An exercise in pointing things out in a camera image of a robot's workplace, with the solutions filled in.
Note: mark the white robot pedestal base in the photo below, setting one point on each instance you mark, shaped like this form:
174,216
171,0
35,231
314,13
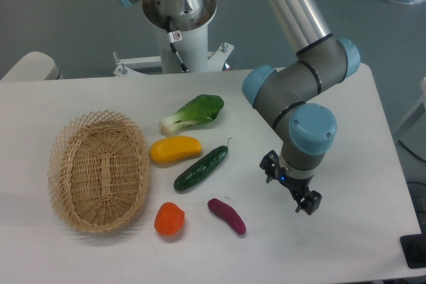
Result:
181,28

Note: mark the orange bell pepper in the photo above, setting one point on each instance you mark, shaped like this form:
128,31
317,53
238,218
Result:
169,219

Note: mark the black box at table edge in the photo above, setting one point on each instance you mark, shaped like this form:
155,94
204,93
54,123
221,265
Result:
413,247

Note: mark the green bok choy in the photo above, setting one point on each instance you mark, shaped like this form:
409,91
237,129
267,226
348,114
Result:
200,110

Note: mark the yellow mango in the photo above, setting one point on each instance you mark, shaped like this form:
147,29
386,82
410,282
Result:
175,148

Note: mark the white chair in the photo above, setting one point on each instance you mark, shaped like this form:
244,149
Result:
34,66

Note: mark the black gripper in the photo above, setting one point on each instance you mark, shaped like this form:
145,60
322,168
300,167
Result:
297,181

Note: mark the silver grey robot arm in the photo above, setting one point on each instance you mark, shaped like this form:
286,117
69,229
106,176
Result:
283,98

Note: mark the green cucumber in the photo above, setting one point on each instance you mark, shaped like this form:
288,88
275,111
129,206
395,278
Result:
201,169

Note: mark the woven wicker basket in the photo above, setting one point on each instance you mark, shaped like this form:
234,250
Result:
99,172

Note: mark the purple sweet potato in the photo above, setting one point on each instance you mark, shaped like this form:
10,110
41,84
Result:
227,214

